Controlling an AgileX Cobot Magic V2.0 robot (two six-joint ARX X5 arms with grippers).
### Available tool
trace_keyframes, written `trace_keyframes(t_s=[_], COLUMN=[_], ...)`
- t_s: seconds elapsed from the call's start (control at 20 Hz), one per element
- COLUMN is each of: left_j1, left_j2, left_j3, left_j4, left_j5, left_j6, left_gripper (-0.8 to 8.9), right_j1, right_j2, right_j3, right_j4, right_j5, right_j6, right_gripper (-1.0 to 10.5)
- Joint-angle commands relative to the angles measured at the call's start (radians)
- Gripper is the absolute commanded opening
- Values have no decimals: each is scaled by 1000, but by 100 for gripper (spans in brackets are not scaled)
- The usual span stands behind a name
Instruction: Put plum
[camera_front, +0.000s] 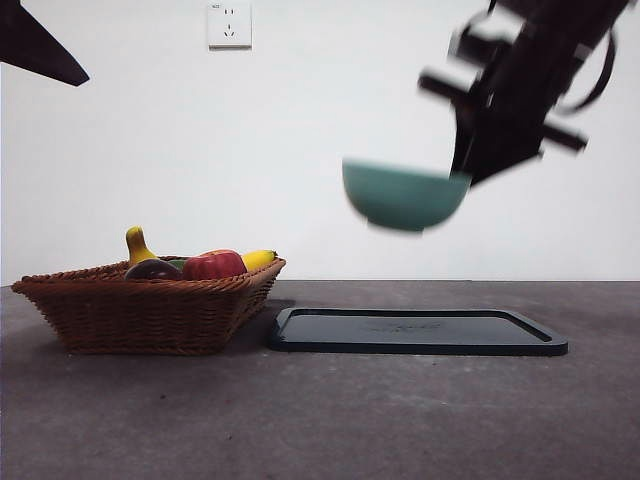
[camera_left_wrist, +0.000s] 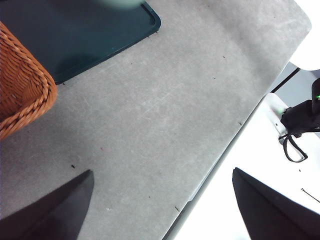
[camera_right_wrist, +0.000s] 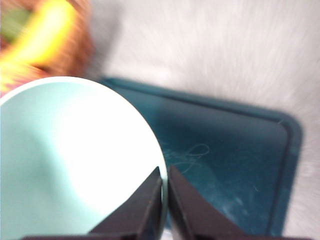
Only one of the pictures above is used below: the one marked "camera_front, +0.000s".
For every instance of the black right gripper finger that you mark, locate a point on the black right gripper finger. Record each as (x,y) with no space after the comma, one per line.
(462,135)
(505,145)

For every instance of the green vegetable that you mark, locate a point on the green vegetable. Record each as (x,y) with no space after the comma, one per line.
(177,261)

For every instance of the dark red plum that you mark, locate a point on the dark red plum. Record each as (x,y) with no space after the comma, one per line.
(152,272)

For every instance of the teal ribbed bowl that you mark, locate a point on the teal ribbed bowl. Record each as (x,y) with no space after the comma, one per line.
(405,200)

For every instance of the dark rectangular tray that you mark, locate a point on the dark rectangular tray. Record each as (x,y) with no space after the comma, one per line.
(410,332)

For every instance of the red apple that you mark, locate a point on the red apple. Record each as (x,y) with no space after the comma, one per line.
(212,266)

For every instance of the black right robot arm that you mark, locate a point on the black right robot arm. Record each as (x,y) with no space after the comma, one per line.
(550,50)

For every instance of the curved yellow banana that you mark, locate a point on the curved yellow banana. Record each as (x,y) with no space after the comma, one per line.
(136,247)

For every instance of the white wall socket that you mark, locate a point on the white wall socket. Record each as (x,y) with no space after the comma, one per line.
(230,25)

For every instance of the brown wicker basket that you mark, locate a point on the brown wicker basket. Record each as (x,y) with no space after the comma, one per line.
(140,320)

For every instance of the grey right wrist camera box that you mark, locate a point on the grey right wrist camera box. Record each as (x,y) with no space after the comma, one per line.
(462,42)

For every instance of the straight yellow banana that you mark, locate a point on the straight yellow banana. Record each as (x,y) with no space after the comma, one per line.
(257,259)

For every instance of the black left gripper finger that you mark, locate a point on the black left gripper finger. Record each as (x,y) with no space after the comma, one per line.
(35,45)

